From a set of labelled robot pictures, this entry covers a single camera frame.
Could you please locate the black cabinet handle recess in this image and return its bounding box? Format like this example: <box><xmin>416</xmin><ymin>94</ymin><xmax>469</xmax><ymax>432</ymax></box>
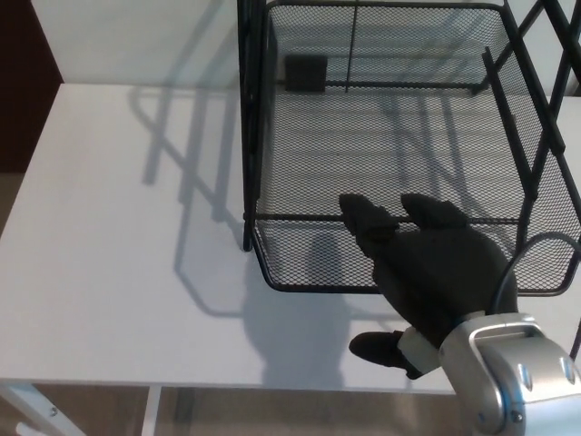
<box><xmin>283</xmin><ymin>54</ymin><xmax>328</xmax><ymax>94</ymax></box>

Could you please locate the black wire file rack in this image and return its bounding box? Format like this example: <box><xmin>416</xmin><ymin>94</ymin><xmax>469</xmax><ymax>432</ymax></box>
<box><xmin>236</xmin><ymin>0</ymin><xmax>581</xmax><ymax>254</ymax></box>

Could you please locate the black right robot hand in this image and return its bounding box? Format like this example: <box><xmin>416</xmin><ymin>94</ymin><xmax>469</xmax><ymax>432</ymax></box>
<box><xmin>339</xmin><ymin>193</ymin><xmax>521</xmax><ymax>382</ymax></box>

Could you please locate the dark brown wooden panel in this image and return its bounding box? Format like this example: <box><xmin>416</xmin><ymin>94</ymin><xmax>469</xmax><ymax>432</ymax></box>
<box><xmin>0</xmin><ymin>0</ymin><xmax>64</xmax><ymax>174</ymax></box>

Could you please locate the black mesh file tray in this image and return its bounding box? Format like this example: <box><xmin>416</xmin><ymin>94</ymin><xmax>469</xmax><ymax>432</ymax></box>
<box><xmin>253</xmin><ymin>1</ymin><xmax>581</xmax><ymax>297</ymax></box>

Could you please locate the white cabinet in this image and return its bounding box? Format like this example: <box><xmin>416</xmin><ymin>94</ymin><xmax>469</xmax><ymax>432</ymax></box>
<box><xmin>34</xmin><ymin>0</ymin><xmax>581</xmax><ymax>99</ymax></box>

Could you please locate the white desk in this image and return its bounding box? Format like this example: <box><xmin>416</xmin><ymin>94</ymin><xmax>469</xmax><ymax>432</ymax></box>
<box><xmin>0</xmin><ymin>83</ymin><xmax>581</xmax><ymax>436</ymax></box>

